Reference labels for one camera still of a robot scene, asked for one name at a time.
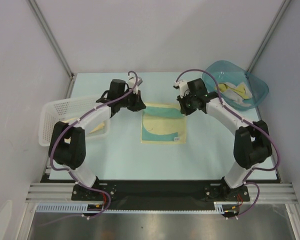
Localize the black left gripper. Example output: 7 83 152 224
118 88 146 112

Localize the green towel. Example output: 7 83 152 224
140 103 187 145

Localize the yellow face towel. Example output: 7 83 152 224
63 117 105 136

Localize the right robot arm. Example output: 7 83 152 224
173 78 272 201

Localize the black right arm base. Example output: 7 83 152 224
204 177 250 202

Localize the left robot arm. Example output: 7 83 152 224
48 76 146 200

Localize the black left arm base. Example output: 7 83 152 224
71 179 117 202

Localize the grey yellow towel in basin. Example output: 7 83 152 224
218 82 253 107

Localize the teal plastic basin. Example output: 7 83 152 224
202 60 269 111

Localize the white perforated plastic basket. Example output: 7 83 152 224
38 94 111 147

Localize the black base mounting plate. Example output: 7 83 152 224
39 178 281 212

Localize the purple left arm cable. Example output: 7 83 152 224
38 70 141 227

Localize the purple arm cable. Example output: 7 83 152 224
174 69 281 221
38 70 141 227

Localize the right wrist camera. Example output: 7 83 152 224
173 79 190 99

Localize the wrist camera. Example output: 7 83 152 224
127 76 143 95
173 79 190 99

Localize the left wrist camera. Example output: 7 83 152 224
127 76 143 95

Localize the light blue cable duct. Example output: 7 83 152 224
36 201 239 214

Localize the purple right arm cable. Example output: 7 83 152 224
174 69 281 221

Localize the right rear aluminium post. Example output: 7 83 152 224
246 0 292 73

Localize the aluminium post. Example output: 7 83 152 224
26 0 74 79
246 0 292 73

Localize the aluminium front frame rail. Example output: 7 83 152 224
25 182 298 204

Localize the left rear aluminium post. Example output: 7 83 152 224
26 0 74 79

